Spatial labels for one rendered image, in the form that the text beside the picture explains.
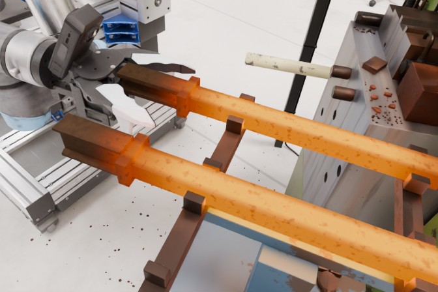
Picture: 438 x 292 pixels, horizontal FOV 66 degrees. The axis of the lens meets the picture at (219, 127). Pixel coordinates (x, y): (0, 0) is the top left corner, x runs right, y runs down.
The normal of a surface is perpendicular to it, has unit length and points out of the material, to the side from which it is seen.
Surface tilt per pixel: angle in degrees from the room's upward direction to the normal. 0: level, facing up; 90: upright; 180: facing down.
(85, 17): 33
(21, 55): 49
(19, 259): 0
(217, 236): 0
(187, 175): 0
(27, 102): 90
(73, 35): 92
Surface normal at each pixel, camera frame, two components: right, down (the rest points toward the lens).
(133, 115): -0.05, -0.07
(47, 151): 0.08, -0.71
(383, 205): -0.19, 0.68
